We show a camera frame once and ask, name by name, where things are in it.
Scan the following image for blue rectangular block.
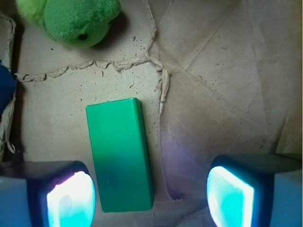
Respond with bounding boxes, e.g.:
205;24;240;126
0;61;17;114

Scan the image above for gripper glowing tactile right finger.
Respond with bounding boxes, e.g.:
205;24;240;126
206;154;303;227

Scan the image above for green rectangular block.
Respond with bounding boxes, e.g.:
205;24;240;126
86;98;154;212

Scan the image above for brown paper bag tray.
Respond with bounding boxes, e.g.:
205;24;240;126
0;0;303;227

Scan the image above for green plush frog toy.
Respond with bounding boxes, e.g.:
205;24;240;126
16;0;121;48

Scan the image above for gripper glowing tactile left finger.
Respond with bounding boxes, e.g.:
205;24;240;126
0;161;96;227

